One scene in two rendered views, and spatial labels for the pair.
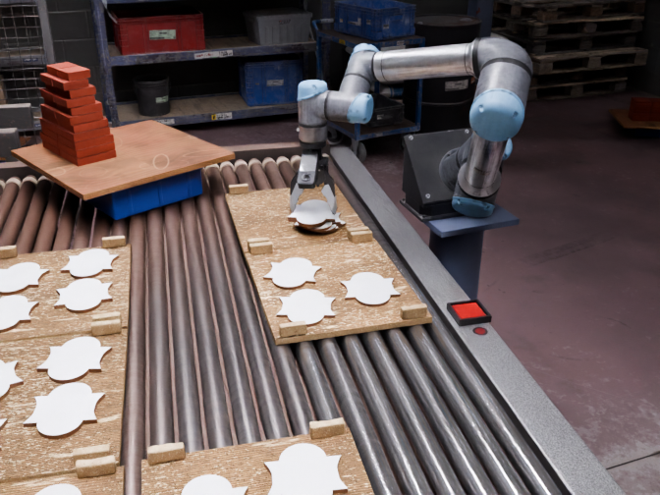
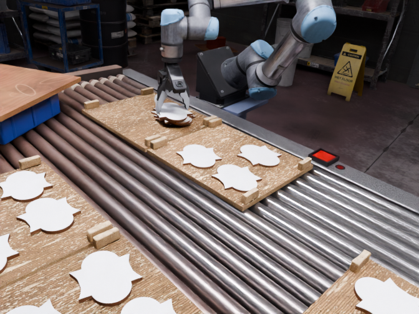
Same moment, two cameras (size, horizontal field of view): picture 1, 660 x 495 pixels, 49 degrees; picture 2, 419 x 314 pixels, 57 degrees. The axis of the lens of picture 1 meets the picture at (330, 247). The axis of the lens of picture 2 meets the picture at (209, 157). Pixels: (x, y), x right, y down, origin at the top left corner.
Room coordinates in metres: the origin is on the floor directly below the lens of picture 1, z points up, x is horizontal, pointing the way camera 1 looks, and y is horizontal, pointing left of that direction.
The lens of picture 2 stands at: (0.60, 0.64, 1.54)
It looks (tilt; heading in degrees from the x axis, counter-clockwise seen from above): 29 degrees down; 327
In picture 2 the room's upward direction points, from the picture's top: 4 degrees clockwise
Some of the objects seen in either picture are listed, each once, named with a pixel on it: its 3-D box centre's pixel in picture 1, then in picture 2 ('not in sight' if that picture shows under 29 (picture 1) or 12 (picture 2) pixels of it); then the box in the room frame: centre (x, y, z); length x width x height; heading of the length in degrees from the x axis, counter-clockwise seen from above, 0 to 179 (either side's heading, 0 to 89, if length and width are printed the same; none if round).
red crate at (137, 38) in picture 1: (158, 30); not in sight; (5.85, 1.36, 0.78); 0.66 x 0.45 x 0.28; 111
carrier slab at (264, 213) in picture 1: (294, 216); (149, 117); (1.89, 0.10, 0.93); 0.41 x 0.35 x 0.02; 14
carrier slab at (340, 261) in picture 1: (331, 285); (229, 159); (1.49, 0.00, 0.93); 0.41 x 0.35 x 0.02; 15
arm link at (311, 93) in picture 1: (313, 103); (173, 27); (1.82, 0.04, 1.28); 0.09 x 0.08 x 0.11; 69
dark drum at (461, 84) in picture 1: (439, 77); (103, 30); (5.71, -0.87, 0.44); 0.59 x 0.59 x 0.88
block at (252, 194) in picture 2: (293, 328); (250, 195); (1.27, 0.08, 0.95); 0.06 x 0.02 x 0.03; 105
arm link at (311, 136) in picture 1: (311, 133); (171, 50); (1.83, 0.05, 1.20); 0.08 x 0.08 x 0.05
